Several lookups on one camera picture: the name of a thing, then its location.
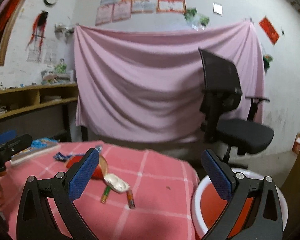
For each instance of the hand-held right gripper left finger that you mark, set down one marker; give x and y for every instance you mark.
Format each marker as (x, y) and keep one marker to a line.
(82, 176)

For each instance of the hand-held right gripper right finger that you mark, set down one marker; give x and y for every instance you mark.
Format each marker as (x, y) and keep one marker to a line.
(218, 176)

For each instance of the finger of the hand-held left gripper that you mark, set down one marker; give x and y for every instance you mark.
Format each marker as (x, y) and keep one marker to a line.
(6, 136)
(19, 141)

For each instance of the red cup with peel lid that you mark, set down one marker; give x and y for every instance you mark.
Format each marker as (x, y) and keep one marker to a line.
(97, 173)

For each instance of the orange bucket with white rim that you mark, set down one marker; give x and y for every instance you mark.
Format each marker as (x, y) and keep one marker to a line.
(210, 205)

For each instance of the blue cover book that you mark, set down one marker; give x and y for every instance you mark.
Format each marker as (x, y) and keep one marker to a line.
(37, 150)

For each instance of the blue crumpled wrapper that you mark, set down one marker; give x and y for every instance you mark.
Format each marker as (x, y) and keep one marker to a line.
(61, 157)

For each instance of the small green battery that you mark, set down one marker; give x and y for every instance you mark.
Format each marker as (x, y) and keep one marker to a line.
(105, 195)

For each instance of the wooden shelf desk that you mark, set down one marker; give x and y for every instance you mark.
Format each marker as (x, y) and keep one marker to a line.
(37, 96)

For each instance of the small orange-brown battery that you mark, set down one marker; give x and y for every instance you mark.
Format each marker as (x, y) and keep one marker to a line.
(131, 200)

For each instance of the pink checked tablecloth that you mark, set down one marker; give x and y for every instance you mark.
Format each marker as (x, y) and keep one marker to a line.
(152, 180)

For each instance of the stack of books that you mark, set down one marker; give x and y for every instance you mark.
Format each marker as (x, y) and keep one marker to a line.
(57, 77)

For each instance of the glass jar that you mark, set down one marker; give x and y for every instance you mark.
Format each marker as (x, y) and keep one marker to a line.
(60, 66)

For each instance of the small cardboard box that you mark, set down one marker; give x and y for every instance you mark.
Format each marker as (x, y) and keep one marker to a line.
(298, 143)

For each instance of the black office chair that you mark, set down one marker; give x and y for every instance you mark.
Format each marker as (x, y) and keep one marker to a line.
(220, 72)

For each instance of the pink hanging sheet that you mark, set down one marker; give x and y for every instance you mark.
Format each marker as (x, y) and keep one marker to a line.
(140, 80)

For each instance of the green hanging hat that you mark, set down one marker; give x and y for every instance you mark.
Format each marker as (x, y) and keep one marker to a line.
(268, 60)

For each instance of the green photo print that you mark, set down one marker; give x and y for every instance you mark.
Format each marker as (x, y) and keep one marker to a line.
(190, 14)
(202, 22)

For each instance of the small black-and-white photo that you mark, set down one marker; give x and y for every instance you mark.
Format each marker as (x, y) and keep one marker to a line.
(217, 8)

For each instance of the wooden window frame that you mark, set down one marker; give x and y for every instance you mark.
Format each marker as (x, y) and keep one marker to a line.
(1, 61)

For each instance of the paper wall calendar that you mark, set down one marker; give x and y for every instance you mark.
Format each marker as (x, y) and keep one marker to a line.
(37, 53)

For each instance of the red tassel wall decoration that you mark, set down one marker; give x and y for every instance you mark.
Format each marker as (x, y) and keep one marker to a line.
(41, 21)

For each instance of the metal wall shelf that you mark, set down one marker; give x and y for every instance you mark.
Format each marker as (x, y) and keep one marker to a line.
(63, 28)

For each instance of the red paper wall poster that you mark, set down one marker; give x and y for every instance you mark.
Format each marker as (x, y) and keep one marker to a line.
(269, 30)

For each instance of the group of wall certificates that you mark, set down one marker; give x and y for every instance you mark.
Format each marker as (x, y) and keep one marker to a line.
(150, 2)

